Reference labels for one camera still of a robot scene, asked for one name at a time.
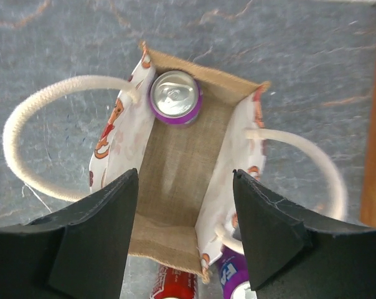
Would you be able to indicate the red soda can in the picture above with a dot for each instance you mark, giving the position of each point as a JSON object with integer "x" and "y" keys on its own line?
{"x": 173, "y": 283}

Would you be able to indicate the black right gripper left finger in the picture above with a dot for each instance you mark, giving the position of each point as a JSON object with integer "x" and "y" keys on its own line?
{"x": 79, "y": 251}

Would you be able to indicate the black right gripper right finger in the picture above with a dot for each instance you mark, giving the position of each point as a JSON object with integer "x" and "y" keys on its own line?
{"x": 293, "y": 252}

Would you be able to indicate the purple soda can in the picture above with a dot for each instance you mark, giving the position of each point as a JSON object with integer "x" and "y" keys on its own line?
{"x": 175, "y": 98}
{"x": 233, "y": 275}

